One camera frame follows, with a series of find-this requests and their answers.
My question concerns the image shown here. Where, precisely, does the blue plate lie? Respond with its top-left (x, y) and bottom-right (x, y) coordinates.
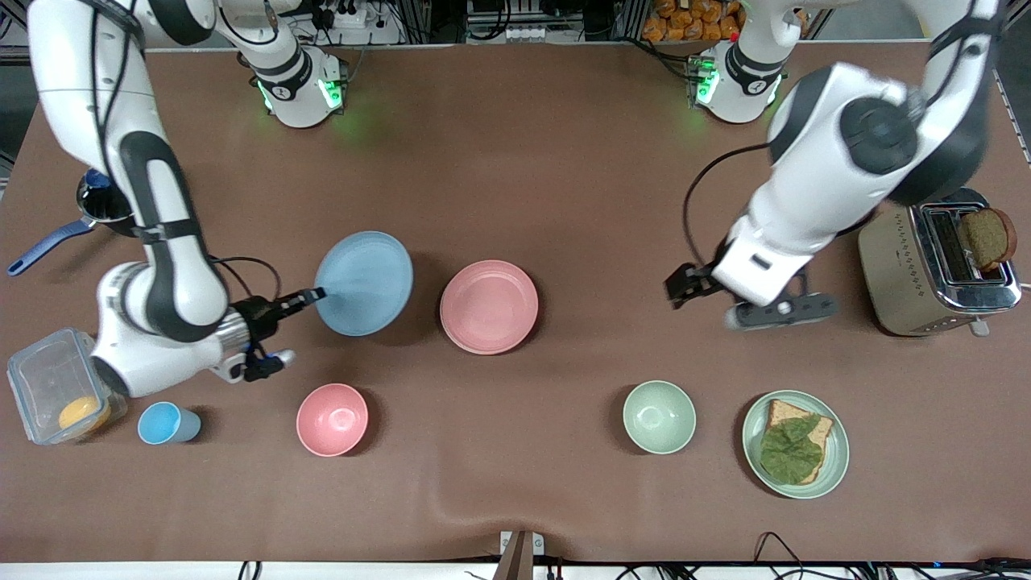
top-left (313, 231), bottom-right (414, 337)

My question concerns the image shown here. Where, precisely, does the pink plate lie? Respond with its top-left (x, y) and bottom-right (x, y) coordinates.
top-left (440, 259), bottom-right (540, 354)

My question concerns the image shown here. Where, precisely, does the green bowl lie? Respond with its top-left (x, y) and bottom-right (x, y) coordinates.
top-left (622, 380), bottom-right (697, 455)

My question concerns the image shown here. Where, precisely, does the pink bowl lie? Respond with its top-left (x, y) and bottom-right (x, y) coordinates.
top-left (296, 383), bottom-right (369, 458)

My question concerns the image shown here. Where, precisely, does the blue cup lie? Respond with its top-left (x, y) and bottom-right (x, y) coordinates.
top-left (137, 401), bottom-right (202, 445)

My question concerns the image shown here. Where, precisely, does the toast slice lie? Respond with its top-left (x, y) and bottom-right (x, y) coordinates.
top-left (761, 399), bottom-right (834, 486)

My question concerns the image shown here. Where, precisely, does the brown table mat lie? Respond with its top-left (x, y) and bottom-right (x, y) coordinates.
top-left (0, 40), bottom-right (1031, 565)

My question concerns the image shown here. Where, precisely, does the green lettuce leaf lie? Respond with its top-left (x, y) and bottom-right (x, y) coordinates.
top-left (760, 415), bottom-right (824, 486)

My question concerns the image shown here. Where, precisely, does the beige steel toaster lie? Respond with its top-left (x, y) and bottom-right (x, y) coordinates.
top-left (858, 186), bottom-right (1024, 338)

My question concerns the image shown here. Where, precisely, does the black pot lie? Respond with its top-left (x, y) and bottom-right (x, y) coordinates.
top-left (6, 168), bottom-right (138, 277)

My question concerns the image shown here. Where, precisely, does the green plate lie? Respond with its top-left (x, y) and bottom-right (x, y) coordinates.
top-left (742, 390), bottom-right (850, 499)

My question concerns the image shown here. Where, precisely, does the clear plastic food container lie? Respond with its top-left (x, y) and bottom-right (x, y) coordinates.
top-left (6, 327), bottom-right (128, 445)

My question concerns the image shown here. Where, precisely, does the orange snack packet pile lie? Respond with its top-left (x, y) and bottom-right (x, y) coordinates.
top-left (642, 0), bottom-right (742, 43)

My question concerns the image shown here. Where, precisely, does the white power strip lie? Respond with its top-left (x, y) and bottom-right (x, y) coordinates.
top-left (310, 0), bottom-right (387, 29)

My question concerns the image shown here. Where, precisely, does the dark bread slice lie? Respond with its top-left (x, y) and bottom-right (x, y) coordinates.
top-left (959, 208), bottom-right (1018, 272)

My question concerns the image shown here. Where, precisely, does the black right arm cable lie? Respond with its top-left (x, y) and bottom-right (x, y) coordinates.
top-left (209, 255), bottom-right (284, 302)

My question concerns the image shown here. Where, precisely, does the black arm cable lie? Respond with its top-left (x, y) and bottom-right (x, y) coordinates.
top-left (209, 255), bottom-right (284, 302)
top-left (682, 143), bottom-right (776, 271)

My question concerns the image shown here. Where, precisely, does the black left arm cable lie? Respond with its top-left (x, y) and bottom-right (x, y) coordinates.
top-left (682, 143), bottom-right (776, 271)

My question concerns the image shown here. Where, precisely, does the black floor cable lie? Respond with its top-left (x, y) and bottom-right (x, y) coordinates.
top-left (753, 532), bottom-right (806, 580)

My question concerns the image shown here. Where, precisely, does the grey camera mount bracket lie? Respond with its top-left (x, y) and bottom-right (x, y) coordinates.
top-left (499, 530), bottom-right (545, 580)

